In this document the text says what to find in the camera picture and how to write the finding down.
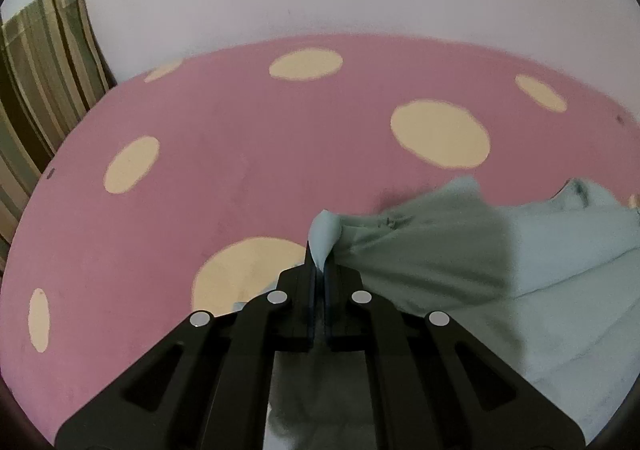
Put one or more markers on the light blue quilted jacket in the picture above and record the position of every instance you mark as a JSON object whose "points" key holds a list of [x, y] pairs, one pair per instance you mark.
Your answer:
{"points": [[550, 280]]}

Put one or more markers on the pink polka dot bed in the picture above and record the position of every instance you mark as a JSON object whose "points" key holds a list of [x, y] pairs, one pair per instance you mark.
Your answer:
{"points": [[250, 154]]}

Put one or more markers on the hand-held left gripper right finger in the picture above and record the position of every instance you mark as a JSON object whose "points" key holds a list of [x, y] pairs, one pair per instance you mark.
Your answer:
{"points": [[360, 325]]}

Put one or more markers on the striped fabric headboard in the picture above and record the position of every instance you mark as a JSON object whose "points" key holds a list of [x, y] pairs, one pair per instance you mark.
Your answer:
{"points": [[40, 79]]}

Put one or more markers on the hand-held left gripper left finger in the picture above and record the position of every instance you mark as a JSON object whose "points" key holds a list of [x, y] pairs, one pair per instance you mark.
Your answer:
{"points": [[280, 325]]}

